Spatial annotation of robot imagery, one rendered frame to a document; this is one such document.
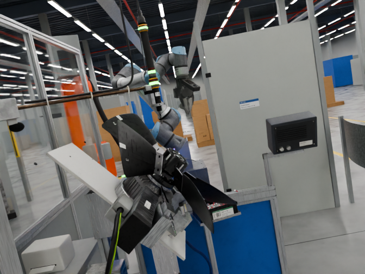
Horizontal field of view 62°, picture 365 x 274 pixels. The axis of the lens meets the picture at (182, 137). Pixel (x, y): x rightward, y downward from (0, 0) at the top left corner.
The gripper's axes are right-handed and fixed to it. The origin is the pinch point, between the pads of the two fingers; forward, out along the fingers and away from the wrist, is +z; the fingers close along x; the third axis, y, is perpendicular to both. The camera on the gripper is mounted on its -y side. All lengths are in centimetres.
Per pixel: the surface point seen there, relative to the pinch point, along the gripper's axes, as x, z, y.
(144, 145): 45, 8, -29
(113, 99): -376, -27, 959
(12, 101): 86, -15, -14
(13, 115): 86, -10, -14
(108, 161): -82, 82, 342
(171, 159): 32.5, 16.6, -27.2
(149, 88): 30.7, -14.3, -13.4
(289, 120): -47, 12, -30
